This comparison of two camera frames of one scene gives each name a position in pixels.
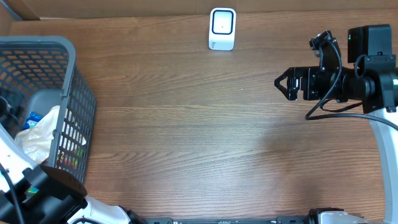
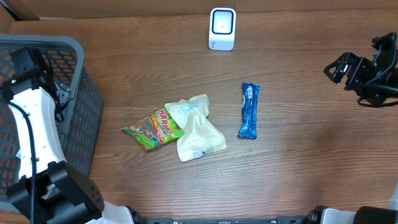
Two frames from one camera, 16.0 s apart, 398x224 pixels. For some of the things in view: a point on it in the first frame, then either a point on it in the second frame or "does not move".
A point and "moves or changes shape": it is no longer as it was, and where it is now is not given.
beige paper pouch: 37,141 moves or changes shape
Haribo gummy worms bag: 66,162 → 152,132
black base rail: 291,219 does not move
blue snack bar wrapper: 32,121 moves or changes shape
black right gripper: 308,73 → 355,79
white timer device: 222,28 does not move
